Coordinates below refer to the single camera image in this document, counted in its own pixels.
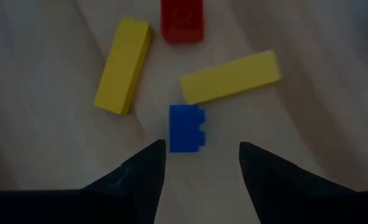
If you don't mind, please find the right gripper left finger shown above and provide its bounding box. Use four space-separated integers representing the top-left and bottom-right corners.
84 139 167 224

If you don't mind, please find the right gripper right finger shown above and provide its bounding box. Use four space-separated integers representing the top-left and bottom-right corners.
239 141 359 224

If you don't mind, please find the blue two-stud brick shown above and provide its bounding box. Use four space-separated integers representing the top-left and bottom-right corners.
168 104 207 154

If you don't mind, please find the long yellow wooden block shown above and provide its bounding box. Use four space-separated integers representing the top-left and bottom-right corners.
93 17 153 116
179 50 283 105

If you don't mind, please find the red rounded brick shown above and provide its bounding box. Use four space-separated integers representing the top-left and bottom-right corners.
160 0 205 44

